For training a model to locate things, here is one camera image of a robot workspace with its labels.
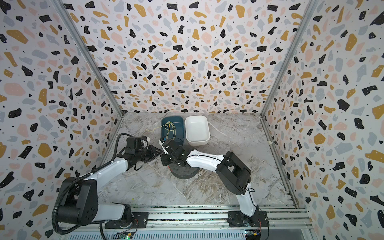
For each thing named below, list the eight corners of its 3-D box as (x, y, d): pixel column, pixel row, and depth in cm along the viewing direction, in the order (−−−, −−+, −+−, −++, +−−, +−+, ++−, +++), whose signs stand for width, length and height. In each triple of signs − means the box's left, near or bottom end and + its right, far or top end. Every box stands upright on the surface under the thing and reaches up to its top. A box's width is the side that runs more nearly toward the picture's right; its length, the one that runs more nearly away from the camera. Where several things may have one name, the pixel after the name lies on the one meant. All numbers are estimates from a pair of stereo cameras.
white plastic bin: (183, 147, 104) (183, 141, 99) (186, 121, 120) (185, 115, 115) (210, 147, 105) (210, 142, 100) (209, 121, 121) (209, 115, 116)
